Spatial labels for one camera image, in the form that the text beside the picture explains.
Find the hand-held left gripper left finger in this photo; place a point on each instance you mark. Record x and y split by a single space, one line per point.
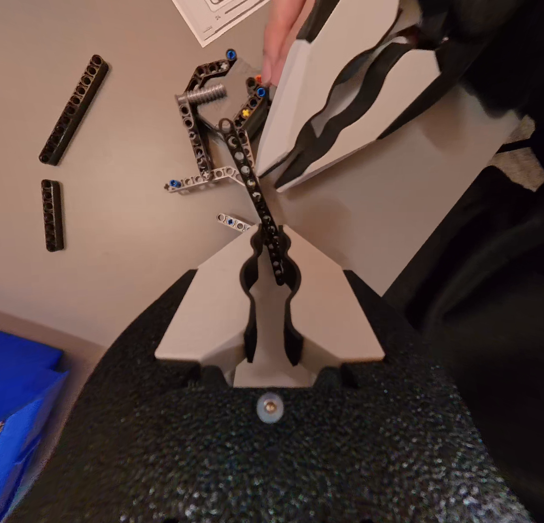
204 314

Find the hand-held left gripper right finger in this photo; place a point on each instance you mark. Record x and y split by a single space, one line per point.
335 314

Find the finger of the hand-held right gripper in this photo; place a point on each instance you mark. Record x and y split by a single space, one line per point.
361 13
403 89

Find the long black toy beam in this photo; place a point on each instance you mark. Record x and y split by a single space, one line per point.
272 257

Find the grey black toy motor assembly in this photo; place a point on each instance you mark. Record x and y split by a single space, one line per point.
236 74

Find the person's right forearm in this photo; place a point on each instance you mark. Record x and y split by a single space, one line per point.
501 42

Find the grey desk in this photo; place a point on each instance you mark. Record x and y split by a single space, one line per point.
127 255

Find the person's right hand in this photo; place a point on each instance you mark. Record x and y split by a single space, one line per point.
284 30

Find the white instruction booklet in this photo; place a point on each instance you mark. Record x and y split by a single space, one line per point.
191 4

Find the dark cloth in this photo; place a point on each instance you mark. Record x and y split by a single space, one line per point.
488 319

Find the short black toy beam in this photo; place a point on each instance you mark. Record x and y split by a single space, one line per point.
52 215

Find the blue plastic bin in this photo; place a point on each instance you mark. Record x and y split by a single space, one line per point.
25 382

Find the medium black toy beam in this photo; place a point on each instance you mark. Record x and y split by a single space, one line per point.
73 110

